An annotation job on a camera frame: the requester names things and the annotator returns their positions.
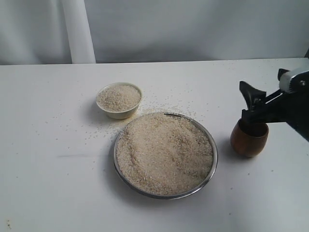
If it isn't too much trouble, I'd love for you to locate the brown wooden cup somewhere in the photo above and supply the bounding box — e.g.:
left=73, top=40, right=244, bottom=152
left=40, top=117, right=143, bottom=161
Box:
left=230, top=119, right=269, bottom=158

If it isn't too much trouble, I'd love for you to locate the round steel rice tray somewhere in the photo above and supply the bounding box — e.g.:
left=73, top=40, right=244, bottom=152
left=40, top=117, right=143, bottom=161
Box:
left=113, top=112, right=218, bottom=200

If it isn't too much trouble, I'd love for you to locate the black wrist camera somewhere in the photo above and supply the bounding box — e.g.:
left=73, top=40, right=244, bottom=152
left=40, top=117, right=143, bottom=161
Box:
left=278, top=67, right=309, bottom=94

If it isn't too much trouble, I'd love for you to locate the small cream ceramic bowl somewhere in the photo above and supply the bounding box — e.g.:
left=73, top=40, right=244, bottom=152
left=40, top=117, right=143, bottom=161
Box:
left=96, top=82, right=142, bottom=119

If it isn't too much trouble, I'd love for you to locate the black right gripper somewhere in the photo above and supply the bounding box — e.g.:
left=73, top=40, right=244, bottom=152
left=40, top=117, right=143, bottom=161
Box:
left=239, top=81, right=309, bottom=140

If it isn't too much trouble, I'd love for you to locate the white curtain backdrop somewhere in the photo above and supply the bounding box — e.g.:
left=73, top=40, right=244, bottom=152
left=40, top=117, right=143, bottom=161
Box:
left=0, top=0, right=96, bottom=65

